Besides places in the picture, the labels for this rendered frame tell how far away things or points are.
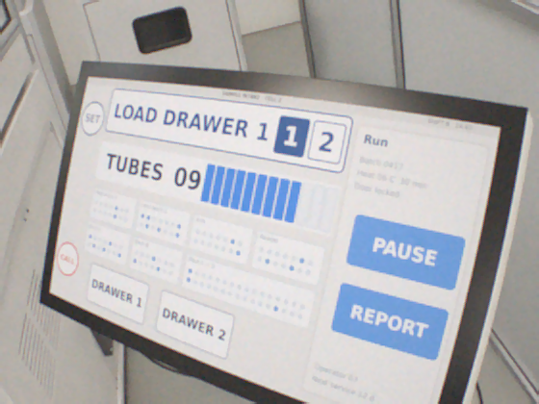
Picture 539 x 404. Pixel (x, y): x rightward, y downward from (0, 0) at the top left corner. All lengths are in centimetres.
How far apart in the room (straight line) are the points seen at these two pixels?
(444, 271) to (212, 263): 23
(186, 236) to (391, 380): 25
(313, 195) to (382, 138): 8
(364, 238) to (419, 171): 7
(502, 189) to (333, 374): 21
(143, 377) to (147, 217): 132
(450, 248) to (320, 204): 12
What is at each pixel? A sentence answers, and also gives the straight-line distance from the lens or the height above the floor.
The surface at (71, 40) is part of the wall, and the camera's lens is 408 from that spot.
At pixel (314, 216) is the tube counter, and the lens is 53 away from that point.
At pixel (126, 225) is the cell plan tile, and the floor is 106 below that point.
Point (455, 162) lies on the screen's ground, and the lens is 49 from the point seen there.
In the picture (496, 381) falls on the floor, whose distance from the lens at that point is 177.
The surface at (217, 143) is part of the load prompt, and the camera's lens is 59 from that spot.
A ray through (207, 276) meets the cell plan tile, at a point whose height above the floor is 104.
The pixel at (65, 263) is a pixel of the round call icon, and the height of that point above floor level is 101.
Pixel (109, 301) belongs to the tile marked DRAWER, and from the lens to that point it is 68.
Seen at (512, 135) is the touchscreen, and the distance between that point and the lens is 49.
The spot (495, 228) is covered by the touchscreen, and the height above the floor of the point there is 112.
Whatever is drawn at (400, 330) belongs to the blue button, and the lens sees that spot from 50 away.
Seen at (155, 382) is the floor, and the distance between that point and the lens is 190.
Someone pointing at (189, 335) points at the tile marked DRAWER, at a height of 99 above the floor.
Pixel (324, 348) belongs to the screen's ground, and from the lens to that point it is 53.
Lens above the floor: 143
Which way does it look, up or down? 36 degrees down
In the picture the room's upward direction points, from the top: 12 degrees counter-clockwise
